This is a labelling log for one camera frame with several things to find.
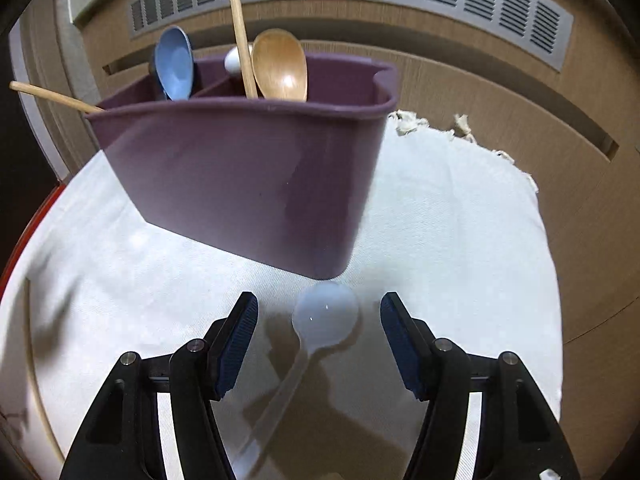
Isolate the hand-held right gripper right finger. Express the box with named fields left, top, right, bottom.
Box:
left=380, top=291, right=581, bottom=480

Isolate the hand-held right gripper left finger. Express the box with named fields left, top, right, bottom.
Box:
left=59, top=291, right=260, bottom=480

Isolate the large white spoon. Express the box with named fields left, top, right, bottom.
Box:
left=235, top=281, right=361, bottom=476

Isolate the purple utensil container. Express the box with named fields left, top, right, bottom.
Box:
left=84, top=51, right=399, bottom=281

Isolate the wooden spoon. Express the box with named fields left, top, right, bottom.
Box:
left=251, top=29, right=308, bottom=102

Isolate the small white spoon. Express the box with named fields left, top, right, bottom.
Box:
left=223, top=45, right=254, bottom=77

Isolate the blue spoon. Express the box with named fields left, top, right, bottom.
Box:
left=153, top=26, right=195, bottom=102

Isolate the white table cloth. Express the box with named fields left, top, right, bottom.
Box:
left=0, top=110, right=566, bottom=480

